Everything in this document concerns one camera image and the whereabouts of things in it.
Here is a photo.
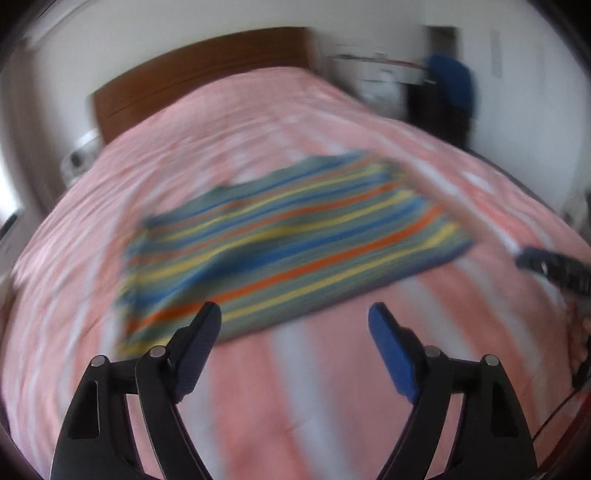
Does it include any white desk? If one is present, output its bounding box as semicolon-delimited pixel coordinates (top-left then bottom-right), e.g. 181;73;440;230
330;51;430;118

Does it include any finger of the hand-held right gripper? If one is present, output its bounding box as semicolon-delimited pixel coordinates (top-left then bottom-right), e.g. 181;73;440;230
515;247;557;278

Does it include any striped knit sweater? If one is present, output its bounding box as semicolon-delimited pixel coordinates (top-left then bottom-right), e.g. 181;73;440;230
113;150;476;358

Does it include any thin red cable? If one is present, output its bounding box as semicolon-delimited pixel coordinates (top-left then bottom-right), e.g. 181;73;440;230
531;385;583;446

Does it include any brown wooden headboard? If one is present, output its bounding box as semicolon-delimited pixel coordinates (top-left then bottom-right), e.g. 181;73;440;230
90;28;319;144

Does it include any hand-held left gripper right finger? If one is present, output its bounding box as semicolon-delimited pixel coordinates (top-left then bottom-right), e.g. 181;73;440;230
368;302;539;480

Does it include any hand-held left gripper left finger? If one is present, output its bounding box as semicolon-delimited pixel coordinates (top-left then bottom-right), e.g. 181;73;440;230
50;301;223;480

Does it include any white nightstand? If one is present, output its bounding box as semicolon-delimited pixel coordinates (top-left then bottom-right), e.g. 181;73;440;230
60;145;100;185

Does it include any pink striped bed sheet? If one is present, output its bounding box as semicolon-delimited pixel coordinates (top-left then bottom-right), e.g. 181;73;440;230
0;67;591;480

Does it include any person's right hand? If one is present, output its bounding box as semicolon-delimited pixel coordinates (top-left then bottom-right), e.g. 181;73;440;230
570;298;591;367

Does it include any blue garment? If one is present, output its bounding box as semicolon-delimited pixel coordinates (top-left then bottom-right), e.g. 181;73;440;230
427;54;477;114

